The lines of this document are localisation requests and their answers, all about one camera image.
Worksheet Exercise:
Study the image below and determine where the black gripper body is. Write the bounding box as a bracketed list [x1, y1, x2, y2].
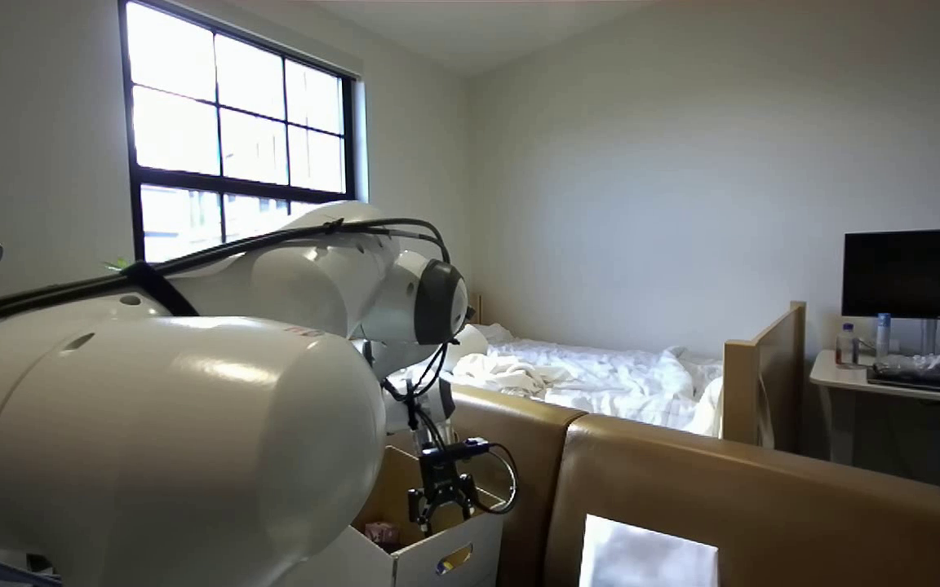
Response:
[413, 434, 494, 501]

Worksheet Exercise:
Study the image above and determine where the small pink cube box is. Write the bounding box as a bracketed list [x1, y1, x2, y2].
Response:
[362, 517, 405, 549]

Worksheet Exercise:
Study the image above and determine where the small clear bottle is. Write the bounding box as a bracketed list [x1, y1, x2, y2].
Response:
[832, 317, 865, 372]

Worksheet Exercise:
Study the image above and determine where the slim blue bottle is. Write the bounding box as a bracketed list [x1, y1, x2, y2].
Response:
[872, 310, 896, 362]

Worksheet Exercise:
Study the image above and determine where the white crumpled bedsheet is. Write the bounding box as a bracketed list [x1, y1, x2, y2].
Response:
[386, 321, 731, 441]

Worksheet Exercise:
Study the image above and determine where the black framed window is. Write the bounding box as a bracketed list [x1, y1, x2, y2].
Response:
[114, 0, 372, 266]

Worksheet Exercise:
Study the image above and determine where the white desk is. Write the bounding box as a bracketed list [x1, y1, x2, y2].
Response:
[805, 346, 940, 472]

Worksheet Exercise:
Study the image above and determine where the dark keyboard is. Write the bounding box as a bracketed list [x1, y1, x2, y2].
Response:
[865, 351, 940, 398]

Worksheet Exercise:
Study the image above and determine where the black computer monitor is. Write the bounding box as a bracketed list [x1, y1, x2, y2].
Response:
[839, 221, 940, 325]

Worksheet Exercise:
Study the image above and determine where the wooden bed frame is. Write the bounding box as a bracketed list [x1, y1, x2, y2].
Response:
[717, 301, 812, 457]

